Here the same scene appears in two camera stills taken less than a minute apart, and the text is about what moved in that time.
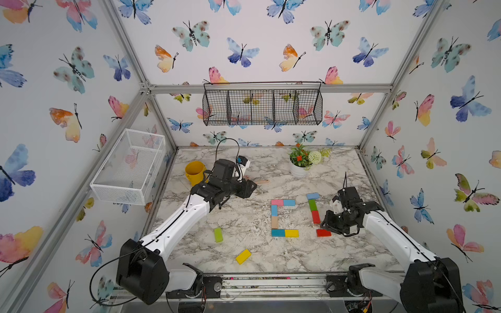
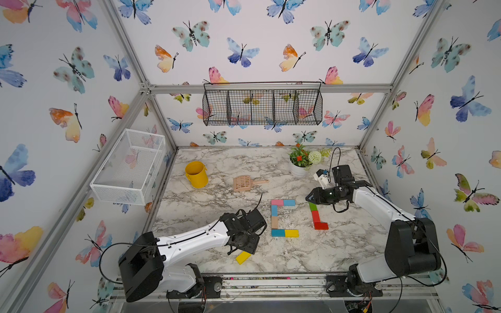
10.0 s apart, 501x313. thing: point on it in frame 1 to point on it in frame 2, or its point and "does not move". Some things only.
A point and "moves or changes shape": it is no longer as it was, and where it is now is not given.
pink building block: [277, 202] does not move
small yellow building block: [292, 233] does not move
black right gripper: [328, 223] to [317, 197]
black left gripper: [245, 188] to [254, 244]
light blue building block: [274, 210] does not move
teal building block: [278, 233] does not move
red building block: [323, 233] moves or changes shape
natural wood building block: [274, 222] does not move
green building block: [312, 205] does not move
